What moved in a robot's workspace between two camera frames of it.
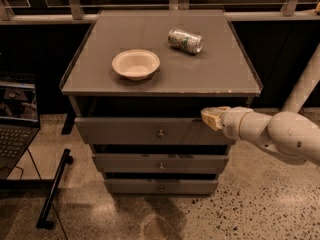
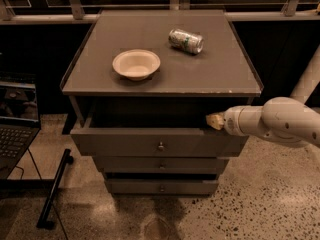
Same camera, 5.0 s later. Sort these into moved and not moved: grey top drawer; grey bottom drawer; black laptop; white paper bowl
Moved: grey top drawer
Not moved: black laptop; white paper bowl; grey bottom drawer
